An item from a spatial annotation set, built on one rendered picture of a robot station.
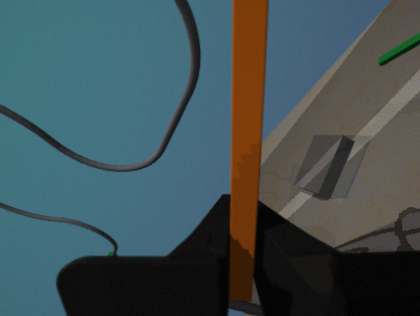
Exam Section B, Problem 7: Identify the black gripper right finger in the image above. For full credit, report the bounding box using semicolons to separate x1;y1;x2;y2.
253;200;420;316

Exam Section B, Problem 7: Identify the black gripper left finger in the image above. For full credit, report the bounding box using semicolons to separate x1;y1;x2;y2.
56;194;231;316

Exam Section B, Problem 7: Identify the orange handle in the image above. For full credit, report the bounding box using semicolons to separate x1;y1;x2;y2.
229;0;269;302

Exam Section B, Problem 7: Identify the green handle with beige loop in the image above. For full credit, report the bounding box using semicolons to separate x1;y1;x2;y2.
379;33;420;66

